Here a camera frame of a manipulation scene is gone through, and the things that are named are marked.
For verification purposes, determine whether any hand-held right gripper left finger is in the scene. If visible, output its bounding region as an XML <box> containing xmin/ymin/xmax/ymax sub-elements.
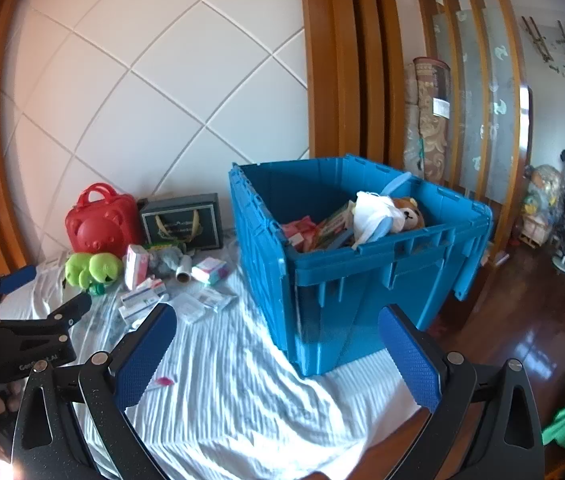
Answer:
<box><xmin>11</xmin><ymin>303</ymin><xmax>178</xmax><ymax>480</ymax></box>

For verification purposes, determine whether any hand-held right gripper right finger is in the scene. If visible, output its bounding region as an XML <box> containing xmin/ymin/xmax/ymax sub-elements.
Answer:
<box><xmin>378</xmin><ymin>304</ymin><xmax>547</xmax><ymax>480</ymax></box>

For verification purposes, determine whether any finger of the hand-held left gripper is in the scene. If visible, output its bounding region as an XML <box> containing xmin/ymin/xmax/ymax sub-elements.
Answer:
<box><xmin>45</xmin><ymin>291</ymin><xmax>93</xmax><ymax>333</ymax></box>
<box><xmin>0</xmin><ymin>265</ymin><xmax>37</xmax><ymax>296</ymax></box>

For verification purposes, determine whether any green plush toy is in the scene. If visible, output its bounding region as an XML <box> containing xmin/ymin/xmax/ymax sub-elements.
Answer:
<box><xmin>64</xmin><ymin>251</ymin><xmax>124</xmax><ymax>288</ymax></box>

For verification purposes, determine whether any pink tissue pack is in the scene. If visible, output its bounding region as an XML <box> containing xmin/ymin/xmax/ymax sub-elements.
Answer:
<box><xmin>122</xmin><ymin>244</ymin><xmax>150</xmax><ymax>291</ymax></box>

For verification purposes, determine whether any blue plastic storage crate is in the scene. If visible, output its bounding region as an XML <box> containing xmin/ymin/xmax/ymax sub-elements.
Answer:
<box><xmin>228</xmin><ymin>156</ymin><xmax>493</xmax><ymax>378</ymax></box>

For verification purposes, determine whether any cardboard roll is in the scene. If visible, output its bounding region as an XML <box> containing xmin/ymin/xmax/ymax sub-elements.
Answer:
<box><xmin>175</xmin><ymin>254</ymin><xmax>194</xmax><ymax>283</ymax></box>

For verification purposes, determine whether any grey plush toy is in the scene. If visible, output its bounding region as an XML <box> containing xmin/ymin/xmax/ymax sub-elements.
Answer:
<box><xmin>148</xmin><ymin>245</ymin><xmax>186</xmax><ymax>278</ymax></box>

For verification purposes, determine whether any clear plastic blister pack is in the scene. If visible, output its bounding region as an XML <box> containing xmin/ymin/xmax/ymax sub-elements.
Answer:
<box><xmin>170</xmin><ymin>292</ymin><xmax>208</xmax><ymax>323</ymax></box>
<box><xmin>200</xmin><ymin>287</ymin><xmax>238</xmax><ymax>312</ymax></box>

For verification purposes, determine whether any red bear-face case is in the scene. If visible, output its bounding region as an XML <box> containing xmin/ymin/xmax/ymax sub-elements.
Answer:
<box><xmin>65</xmin><ymin>182</ymin><xmax>144</xmax><ymax>253</ymax></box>

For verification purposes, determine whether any white striped bedsheet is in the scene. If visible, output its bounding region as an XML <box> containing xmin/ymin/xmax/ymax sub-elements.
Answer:
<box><xmin>0</xmin><ymin>230</ymin><xmax>423</xmax><ymax>480</ymax></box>

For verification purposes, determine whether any pink and teal box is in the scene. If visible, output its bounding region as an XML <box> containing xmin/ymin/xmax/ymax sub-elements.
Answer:
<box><xmin>191</xmin><ymin>256</ymin><xmax>230</xmax><ymax>286</ymax></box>

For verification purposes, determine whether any dark gift bag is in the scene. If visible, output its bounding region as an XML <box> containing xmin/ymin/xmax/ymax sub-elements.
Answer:
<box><xmin>138</xmin><ymin>192</ymin><xmax>223</xmax><ymax>251</ymax></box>

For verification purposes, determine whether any brown teddy bear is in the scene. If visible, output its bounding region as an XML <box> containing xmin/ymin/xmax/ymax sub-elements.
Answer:
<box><xmin>393</xmin><ymin>196</ymin><xmax>428</xmax><ymax>233</ymax></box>

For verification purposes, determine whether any white plush toy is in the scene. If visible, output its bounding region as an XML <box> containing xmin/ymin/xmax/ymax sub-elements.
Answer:
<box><xmin>352</xmin><ymin>191</ymin><xmax>405</xmax><ymax>248</ymax></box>

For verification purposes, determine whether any green picture book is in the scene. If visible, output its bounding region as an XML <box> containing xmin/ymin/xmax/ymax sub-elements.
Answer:
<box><xmin>312</xmin><ymin>200</ymin><xmax>358</xmax><ymax>251</ymax></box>

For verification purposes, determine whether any pile of bagged toys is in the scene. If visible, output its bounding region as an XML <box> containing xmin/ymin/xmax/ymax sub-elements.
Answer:
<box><xmin>522</xmin><ymin>162</ymin><xmax>563</xmax><ymax>251</ymax></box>

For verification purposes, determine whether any pale rolled carpet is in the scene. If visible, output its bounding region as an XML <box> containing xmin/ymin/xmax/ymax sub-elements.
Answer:
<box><xmin>403</xmin><ymin>65</ymin><xmax>422</xmax><ymax>177</ymax></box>

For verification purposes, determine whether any patterned rolled carpet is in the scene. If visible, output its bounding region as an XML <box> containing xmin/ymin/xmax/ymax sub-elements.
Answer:
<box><xmin>412</xmin><ymin>56</ymin><xmax>453</xmax><ymax>181</ymax></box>

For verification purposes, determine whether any wood framed padded headboard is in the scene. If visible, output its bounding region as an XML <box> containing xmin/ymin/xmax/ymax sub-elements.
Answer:
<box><xmin>0</xmin><ymin>0</ymin><xmax>313</xmax><ymax>281</ymax></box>

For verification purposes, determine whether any wooden frosted glass screen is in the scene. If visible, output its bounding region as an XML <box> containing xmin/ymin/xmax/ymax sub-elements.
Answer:
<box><xmin>409</xmin><ymin>0</ymin><xmax>533</xmax><ymax>261</ymax></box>

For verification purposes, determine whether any light blue plastic handle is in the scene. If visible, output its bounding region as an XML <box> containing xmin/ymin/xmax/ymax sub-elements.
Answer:
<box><xmin>379</xmin><ymin>171</ymin><xmax>413</xmax><ymax>196</ymax></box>

